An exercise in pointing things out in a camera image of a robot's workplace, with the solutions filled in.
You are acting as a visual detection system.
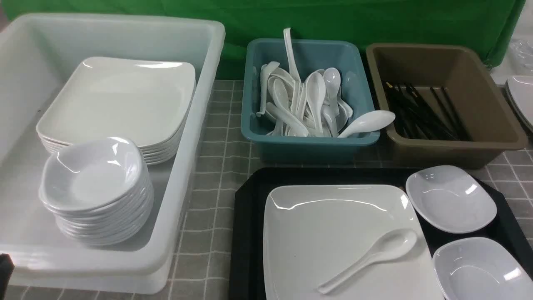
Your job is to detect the white square rice plate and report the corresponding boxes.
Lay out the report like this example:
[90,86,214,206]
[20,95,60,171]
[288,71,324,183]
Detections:
[263,185,444,300]

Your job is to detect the white spoon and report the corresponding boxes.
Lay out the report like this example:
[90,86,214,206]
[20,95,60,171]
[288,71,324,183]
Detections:
[283,28,301,83]
[338,110,396,138]
[317,228,418,295]

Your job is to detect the white bowl tray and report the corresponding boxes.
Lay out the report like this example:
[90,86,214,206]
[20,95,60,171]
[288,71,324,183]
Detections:
[405,165,497,234]
[432,237,533,300]

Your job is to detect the pile of white spoons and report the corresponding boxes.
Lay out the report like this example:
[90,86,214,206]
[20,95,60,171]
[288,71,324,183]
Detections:
[256,62,354,137]

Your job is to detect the black serving tray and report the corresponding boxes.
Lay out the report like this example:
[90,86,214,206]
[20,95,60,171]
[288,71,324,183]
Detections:
[228,167,533,300]

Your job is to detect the white spoon on bin rim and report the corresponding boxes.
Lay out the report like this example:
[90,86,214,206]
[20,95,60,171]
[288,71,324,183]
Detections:
[338,110,396,138]

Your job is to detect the upright white spoon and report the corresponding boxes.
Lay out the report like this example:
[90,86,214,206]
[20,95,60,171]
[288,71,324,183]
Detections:
[283,28,301,83]

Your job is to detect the teal plastic spoon bin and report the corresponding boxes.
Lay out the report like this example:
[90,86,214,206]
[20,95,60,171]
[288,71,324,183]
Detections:
[241,38,380,165]

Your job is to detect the stack of white square plates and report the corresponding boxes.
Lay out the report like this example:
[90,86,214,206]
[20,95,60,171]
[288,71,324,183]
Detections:
[36,57,196,165]

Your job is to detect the grey checked tablecloth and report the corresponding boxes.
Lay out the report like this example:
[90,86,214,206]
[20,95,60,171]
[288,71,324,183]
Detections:
[4,80,532,300]

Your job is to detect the black chopsticks in bin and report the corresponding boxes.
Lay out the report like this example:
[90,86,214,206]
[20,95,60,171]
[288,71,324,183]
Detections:
[381,80,473,142]

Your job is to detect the stack of white bowls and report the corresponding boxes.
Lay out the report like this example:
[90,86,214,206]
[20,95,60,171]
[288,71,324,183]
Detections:
[39,137,154,247]

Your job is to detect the brown plastic chopstick bin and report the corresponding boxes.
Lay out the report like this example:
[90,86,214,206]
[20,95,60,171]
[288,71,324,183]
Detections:
[366,42,528,169]

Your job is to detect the large white plastic bin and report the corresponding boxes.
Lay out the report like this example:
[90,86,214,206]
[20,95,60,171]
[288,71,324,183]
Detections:
[0,13,225,294]

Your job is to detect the green backdrop cloth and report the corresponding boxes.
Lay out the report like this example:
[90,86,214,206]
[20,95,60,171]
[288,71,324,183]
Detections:
[1,0,525,79]

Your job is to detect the white plates at right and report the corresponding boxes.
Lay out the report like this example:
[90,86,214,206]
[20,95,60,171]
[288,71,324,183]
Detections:
[505,75,533,133]

